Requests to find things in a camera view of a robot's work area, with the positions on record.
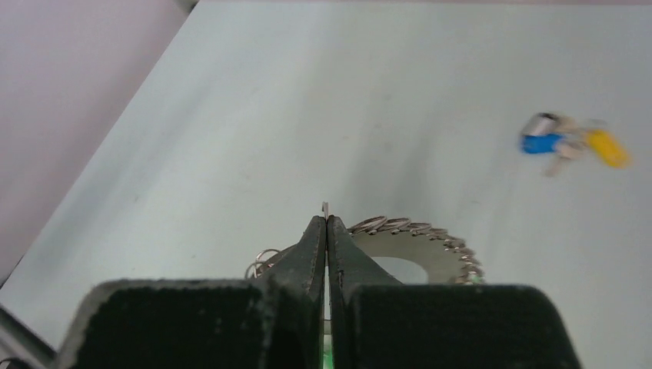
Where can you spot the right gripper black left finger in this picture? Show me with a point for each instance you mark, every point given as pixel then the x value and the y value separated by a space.
pixel 273 321

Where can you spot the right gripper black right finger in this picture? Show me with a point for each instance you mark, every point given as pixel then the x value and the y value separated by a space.
pixel 420 325

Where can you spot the large metal keyring with clips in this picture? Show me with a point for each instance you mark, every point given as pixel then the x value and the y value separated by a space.
pixel 444 258

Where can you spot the blue key tag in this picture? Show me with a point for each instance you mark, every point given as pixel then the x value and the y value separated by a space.
pixel 535 145

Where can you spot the yellow key tag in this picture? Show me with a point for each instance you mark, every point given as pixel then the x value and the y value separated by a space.
pixel 607 148

